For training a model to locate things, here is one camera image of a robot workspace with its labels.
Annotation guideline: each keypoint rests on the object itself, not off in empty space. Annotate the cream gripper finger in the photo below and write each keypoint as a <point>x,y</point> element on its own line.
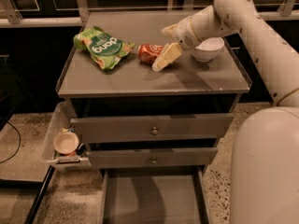
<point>169,53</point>
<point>169,31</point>

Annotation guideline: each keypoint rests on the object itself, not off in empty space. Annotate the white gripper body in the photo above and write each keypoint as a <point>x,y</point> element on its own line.
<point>184,35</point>

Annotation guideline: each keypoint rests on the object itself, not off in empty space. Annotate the orange coke can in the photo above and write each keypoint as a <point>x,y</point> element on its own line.
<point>147,53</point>

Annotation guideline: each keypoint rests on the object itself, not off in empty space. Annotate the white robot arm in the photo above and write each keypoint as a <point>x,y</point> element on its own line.
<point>265,158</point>

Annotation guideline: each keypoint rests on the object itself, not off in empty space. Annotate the grey drawer cabinet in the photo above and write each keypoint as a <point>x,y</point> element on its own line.
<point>134,89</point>

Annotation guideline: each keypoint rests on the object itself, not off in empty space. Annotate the top grey drawer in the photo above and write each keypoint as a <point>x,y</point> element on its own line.
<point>151,128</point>

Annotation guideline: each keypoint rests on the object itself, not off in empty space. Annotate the middle grey drawer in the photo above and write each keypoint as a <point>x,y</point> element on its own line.
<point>152,157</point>

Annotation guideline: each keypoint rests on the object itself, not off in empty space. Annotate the open bottom grey drawer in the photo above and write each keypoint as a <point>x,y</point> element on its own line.
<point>163,195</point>

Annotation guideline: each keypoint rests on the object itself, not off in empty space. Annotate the white bowl on cabinet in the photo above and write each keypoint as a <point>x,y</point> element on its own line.
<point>208,49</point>

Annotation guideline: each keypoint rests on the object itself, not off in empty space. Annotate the green chip bag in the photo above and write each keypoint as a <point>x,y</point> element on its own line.
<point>104,49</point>

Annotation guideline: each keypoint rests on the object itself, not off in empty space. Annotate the small white bowl in bin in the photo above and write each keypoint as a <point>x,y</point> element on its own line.
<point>65,142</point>

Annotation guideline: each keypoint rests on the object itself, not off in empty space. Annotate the metal railing frame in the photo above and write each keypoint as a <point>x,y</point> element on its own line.
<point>30,13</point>

